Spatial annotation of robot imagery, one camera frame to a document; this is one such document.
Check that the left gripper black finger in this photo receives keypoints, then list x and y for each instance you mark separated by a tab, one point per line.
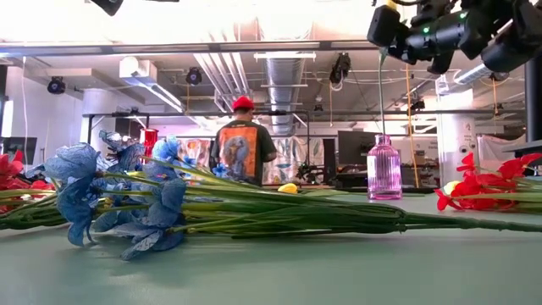
109	6

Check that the red flower bunch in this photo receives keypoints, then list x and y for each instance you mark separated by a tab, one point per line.
10	167
478	186

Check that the large-petal blue flower bunch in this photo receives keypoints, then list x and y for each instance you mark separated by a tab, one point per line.
78	199

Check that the small black robot arm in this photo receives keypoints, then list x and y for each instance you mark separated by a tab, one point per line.
305	171

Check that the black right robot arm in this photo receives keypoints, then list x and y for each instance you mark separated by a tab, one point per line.
508	51

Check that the red ribbed glass vase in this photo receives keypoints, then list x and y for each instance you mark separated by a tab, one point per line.
149	142

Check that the pink ribbed glass vase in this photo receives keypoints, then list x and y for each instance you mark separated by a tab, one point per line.
384	173

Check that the black spotlight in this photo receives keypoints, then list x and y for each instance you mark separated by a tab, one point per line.
499	77
341	68
56	84
194	76

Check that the grey horizontal beam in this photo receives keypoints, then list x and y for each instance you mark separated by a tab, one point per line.
296	44

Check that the white light bar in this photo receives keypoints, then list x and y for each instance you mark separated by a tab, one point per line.
283	55

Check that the black monitor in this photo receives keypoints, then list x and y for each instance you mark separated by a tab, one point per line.
353	148

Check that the white round column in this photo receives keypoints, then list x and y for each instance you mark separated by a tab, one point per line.
457	144

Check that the leaf print curtain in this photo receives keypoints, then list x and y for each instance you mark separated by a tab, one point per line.
292	161

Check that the white sheet cover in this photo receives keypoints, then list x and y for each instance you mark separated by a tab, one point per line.
495	146

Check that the colourful print curtain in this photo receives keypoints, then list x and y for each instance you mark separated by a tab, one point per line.
195	152

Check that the black vertical pole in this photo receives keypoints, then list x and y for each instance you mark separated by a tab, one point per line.
533	106

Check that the person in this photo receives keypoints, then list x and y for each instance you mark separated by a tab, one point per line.
243	148

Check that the grey desk with pole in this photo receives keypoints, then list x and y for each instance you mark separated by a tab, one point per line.
529	148

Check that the green table mat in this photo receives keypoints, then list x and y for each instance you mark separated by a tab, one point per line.
271	275

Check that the silver ventilation duct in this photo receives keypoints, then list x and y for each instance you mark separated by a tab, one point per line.
283	84

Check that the black tubular rig frame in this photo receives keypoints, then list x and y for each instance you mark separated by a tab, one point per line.
271	113

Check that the black wall screen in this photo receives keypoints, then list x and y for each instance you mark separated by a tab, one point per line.
25	146

